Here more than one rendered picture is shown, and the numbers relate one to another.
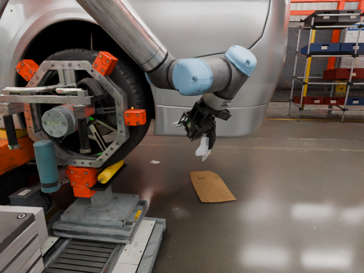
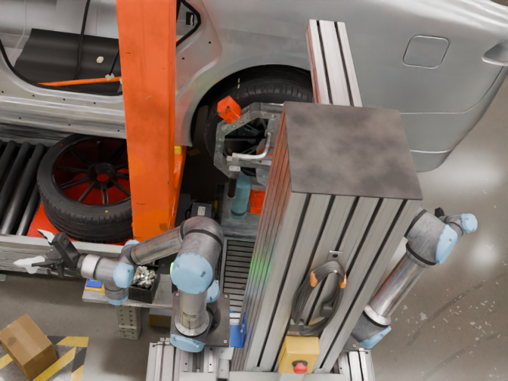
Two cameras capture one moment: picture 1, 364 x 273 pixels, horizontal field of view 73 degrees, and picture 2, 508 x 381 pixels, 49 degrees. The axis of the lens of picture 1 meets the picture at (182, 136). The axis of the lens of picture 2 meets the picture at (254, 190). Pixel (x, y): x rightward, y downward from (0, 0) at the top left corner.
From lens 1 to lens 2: 2.07 m
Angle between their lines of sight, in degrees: 34
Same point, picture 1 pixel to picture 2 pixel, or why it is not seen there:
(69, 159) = (254, 185)
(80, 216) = (244, 223)
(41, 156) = (243, 195)
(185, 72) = not seen: hidden behind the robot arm
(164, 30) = (386, 88)
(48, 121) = (264, 175)
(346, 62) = not seen: outside the picture
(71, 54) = (276, 95)
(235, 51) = (468, 224)
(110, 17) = not seen: hidden behind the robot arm
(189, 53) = (404, 109)
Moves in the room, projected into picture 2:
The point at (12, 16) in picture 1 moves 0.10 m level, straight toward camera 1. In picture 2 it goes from (209, 48) to (223, 60)
